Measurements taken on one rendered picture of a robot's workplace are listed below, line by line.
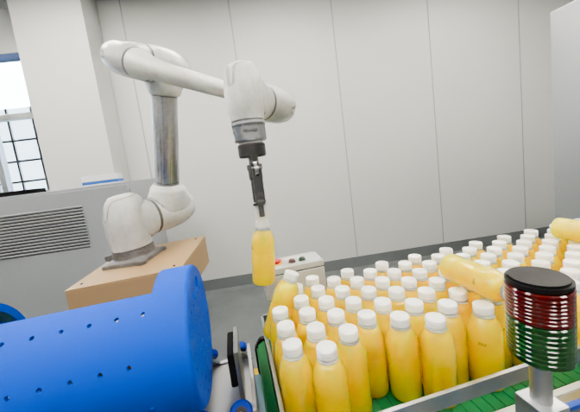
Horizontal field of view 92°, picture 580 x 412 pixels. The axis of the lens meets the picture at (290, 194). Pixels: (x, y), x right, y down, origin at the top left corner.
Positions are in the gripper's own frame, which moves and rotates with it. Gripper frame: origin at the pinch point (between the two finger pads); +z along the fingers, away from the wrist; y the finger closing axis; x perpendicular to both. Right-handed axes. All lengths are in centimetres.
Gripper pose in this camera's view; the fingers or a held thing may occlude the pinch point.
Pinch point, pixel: (261, 215)
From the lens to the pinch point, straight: 79.0
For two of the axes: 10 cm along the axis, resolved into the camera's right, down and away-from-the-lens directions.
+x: 9.7, -1.5, 1.9
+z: 1.3, 9.9, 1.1
